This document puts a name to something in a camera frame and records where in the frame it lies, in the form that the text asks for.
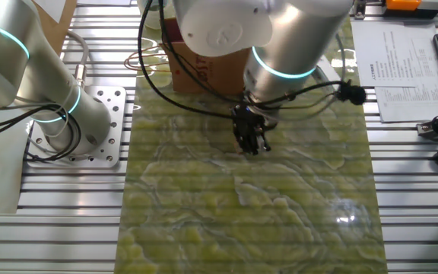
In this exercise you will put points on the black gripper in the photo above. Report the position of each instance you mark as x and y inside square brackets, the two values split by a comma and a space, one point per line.
[249, 120]

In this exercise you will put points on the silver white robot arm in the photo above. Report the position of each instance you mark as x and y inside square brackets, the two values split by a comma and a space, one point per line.
[291, 38]

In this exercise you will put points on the green marble pattern mat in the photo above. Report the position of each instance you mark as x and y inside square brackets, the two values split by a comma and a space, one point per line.
[242, 209]

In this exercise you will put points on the brown maroon Costa paper bag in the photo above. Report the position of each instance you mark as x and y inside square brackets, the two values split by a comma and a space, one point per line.
[219, 72]

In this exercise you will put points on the black round microphone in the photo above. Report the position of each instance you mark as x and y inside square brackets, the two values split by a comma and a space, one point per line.
[352, 94]

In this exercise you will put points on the printed white paper sheet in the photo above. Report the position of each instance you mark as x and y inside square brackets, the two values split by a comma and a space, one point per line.
[413, 106]
[394, 57]

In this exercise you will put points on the orange and grey tool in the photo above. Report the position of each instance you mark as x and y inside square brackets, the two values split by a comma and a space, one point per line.
[401, 4]

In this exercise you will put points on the silver wrist bracket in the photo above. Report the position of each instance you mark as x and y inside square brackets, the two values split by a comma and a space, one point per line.
[327, 74]

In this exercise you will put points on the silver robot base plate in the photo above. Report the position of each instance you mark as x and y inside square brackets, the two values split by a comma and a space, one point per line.
[112, 114]

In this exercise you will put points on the small silver metal bracket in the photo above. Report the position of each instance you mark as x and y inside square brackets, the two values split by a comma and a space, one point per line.
[360, 9]

